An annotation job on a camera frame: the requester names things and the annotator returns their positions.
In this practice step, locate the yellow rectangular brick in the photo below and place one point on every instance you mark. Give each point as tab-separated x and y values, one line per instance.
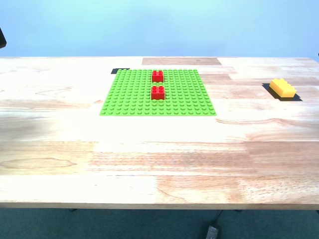
281	89

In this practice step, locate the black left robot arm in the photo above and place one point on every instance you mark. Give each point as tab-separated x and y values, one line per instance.
2	38

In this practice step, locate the red square brick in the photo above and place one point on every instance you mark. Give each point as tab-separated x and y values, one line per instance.
157	77
158	94

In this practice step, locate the green studded baseplate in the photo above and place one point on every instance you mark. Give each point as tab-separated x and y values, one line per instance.
129	99

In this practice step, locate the black tape strip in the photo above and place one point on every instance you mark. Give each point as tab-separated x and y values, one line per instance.
114	71

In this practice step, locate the grey power adapter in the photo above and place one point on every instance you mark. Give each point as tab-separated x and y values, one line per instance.
212	232

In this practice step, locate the black tape rectangle outline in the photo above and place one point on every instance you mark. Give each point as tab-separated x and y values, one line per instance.
297	99

